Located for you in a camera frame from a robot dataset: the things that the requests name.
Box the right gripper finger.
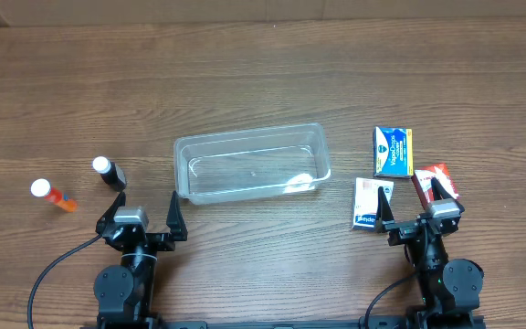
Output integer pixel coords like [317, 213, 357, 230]
[431, 177, 465, 213]
[374, 186, 395, 233]

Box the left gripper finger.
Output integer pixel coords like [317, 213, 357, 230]
[166, 191, 188, 241]
[95, 191, 126, 233]

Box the white blue medicine box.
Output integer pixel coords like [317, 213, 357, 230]
[352, 177, 395, 231]

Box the red white medicine box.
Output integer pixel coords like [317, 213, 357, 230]
[412, 163, 459, 209]

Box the dark bottle white cap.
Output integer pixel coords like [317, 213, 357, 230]
[92, 156, 127, 192]

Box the blue VapoDrops box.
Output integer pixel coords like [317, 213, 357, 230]
[373, 126, 414, 178]

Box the clear plastic container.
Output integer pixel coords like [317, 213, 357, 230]
[174, 122, 331, 205]

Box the orange pill bottle white cap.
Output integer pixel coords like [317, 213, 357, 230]
[30, 178, 78, 212]

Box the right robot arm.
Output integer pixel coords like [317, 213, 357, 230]
[359, 178, 486, 329]

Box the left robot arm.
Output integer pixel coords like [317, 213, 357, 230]
[93, 192, 188, 328]

